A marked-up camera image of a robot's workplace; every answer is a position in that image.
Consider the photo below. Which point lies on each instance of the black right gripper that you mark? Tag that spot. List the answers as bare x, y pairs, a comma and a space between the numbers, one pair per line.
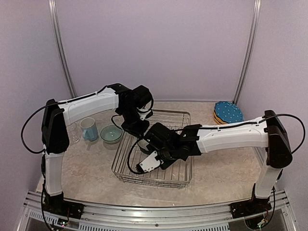
164, 167

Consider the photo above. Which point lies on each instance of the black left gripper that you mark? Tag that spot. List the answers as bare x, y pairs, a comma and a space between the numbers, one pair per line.
138, 132

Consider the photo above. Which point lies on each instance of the grey green bowl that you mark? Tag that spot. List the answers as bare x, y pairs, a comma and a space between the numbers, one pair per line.
111, 134

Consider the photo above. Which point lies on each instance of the light blue faceted mug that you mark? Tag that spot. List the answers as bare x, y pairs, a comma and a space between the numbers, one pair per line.
89, 129

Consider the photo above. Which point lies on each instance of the yellow speckled plate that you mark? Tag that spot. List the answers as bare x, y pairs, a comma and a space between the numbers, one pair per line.
219, 121
216, 115

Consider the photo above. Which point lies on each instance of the clear drinking glass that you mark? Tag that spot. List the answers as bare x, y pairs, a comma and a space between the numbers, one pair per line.
73, 133

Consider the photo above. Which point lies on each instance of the dark teal bowl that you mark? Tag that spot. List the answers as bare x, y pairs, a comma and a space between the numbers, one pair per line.
145, 147

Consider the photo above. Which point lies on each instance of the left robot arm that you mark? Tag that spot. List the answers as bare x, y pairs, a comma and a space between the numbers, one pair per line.
135, 106

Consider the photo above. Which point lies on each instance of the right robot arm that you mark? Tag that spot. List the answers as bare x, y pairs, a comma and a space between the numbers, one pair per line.
266, 132

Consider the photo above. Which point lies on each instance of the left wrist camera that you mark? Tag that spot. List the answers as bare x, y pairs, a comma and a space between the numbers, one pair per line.
145, 113

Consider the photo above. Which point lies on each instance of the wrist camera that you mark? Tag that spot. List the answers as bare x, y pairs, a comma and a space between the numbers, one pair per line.
145, 113
148, 164

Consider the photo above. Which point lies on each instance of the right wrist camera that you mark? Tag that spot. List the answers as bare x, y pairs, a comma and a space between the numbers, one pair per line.
148, 164

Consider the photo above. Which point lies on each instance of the metal wire dish rack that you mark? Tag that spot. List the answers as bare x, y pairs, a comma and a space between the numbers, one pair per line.
128, 155

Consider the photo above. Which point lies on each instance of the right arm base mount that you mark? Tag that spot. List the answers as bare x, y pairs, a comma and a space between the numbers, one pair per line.
249, 207

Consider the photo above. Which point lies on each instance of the aluminium front rail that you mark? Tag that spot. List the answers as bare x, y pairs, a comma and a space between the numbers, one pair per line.
104, 217

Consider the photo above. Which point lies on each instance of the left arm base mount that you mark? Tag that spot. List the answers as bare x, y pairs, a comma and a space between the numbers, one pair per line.
63, 208

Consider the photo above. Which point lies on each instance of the left aluminium wall post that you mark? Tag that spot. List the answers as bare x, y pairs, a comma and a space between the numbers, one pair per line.
60, 47

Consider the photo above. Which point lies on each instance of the aluminium wall post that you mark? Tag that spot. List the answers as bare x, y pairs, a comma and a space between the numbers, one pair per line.
249, 50
60, 47

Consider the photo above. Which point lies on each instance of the right aluminium wall post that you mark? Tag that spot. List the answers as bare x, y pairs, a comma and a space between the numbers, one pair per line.
249, 50

